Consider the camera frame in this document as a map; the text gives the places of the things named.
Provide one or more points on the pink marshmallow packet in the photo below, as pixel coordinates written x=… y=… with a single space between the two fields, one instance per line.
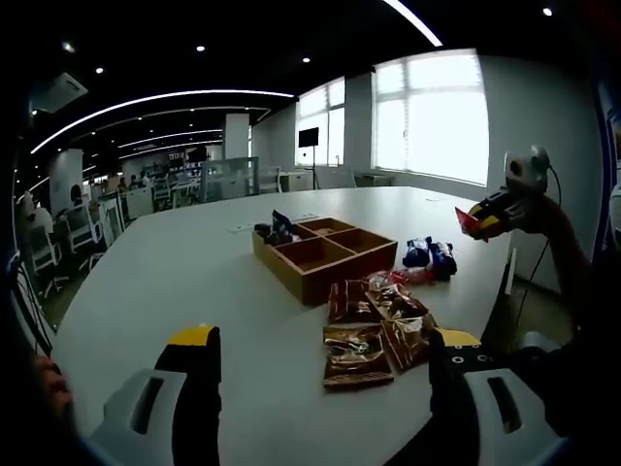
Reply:
x=465 y=221
x=383 y=279
x=419 y=276

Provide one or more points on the blue cookies packet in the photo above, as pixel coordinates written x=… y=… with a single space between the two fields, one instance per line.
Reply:
x=444 y=259
x=417 y=252

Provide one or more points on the long curved ceiling light strip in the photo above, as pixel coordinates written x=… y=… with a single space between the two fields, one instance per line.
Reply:
x=218 y=90

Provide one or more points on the ceiling air conditioner vent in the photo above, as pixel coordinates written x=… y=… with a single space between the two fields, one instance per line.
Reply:
x=60 y=91

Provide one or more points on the white table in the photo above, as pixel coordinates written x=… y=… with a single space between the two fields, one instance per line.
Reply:
x=194 y=272

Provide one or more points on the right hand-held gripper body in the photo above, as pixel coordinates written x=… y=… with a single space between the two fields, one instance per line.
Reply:
x=526 y=170

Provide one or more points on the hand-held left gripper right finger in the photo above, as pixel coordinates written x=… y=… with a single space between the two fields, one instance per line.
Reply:
x=446 y=388

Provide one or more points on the wooden four-compartment container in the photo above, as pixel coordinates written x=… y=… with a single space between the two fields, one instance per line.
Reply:
x=339 y=281

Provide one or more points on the pale grey rounded object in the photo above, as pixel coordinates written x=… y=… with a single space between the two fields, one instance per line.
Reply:
x=538 y=340

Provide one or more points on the white table socket strip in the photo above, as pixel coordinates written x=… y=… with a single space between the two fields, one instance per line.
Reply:
x=240 y=227

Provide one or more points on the white office chair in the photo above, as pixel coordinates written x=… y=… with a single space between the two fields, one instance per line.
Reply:
x=41 y=247
x=271 y=178
x=77 y=233

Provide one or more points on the straight ceiling light strip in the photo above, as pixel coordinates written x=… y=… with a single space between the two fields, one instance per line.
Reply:
x=417 y=23

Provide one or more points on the narrow window with blinds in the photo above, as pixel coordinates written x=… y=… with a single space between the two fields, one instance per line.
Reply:
x=335 y=126

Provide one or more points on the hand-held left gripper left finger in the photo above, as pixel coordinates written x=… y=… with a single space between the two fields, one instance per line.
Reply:
x=199 y=388

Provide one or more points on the black screen on tripod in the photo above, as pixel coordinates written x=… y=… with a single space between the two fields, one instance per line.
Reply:
x=308 y=137

